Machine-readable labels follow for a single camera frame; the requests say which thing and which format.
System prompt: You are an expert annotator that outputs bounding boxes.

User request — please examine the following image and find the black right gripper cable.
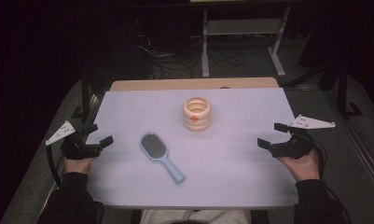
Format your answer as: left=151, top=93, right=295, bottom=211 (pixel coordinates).
left=309, top=136, right=353, bottom=224

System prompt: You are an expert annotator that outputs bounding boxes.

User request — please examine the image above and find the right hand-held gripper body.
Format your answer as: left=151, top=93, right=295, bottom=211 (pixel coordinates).
left=268, top=114, right=337, bottom=161

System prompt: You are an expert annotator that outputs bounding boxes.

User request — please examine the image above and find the light blue hairbrush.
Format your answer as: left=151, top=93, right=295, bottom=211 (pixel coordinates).
left=139, top=132, right=187, bottom=186

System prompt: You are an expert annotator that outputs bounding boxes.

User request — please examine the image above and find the white metal desk frame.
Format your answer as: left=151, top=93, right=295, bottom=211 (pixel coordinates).
left=201, top=5, right=292, bottom=78

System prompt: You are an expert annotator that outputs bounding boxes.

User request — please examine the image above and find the cream ribbed cup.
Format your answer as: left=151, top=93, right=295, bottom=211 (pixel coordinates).
left=182, top=96, right=212, bottom=133

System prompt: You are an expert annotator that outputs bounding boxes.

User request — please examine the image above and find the black metal stand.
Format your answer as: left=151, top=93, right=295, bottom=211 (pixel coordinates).
left=71, top=70, right=99, bottom=123
left=336, top=62, right=364, bottom=119

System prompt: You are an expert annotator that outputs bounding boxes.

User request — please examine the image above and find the person's left hand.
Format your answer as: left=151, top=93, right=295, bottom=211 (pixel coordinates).
left=63, top=156, right=98, bottom=175

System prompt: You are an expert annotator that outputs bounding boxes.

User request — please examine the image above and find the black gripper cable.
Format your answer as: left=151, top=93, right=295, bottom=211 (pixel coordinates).
left=46, top=145, right=64, bottom=189
left=309, top=136, right=353, bottom=224

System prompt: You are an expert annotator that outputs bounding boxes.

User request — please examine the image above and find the pale lavender table cover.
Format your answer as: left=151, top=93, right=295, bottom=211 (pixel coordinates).
left=85, top=87, right=299, bottom=209

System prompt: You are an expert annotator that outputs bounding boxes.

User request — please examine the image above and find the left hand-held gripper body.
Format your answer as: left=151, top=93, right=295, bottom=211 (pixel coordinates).
left=45, top=120, right=104, bottom=161

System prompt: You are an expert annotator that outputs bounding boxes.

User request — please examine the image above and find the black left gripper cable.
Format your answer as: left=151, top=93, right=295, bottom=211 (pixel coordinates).
left=46, top=145, right=64, bottom=189

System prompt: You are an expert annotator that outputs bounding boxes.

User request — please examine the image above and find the person's right hand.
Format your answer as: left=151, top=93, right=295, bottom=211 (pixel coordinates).
left=275, top=150, right=321, bottom=183

